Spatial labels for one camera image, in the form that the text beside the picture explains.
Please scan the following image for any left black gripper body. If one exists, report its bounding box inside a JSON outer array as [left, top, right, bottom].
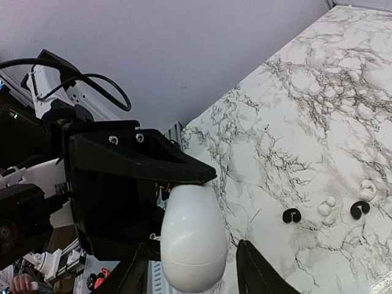
[[62, 121, 164, 260]]

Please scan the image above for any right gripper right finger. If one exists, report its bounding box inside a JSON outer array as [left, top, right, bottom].
[[236, 239, 300, 294]]

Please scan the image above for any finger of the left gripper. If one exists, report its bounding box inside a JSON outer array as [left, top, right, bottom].
[[69, 129, 217, 184]]

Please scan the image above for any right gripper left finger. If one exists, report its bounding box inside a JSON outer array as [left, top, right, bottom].
[[104, 242, 160, 294]]

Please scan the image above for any white earbud charging case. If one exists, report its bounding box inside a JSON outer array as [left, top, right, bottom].
[[160, 184, 228, 293]]

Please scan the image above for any white earbud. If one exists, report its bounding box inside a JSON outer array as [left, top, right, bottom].
[[360, 179, 377, 202], [317, 196, 337, 217]]

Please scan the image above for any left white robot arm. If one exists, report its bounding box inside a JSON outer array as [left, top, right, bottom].
[[23, 50, 226, 266]]

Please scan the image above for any black earbud lower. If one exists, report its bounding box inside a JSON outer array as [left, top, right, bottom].
[[282, 208, 302, 224]]

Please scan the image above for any black earbud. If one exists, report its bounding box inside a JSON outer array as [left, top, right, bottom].
[[282, 208, 302, 224], [350, 201, 370, 221]]

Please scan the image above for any black earbud upper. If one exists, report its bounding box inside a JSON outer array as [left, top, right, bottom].
[[350, 201, 370, 221]]

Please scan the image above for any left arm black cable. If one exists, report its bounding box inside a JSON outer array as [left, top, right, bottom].
[[0, 58, 132, 112]]

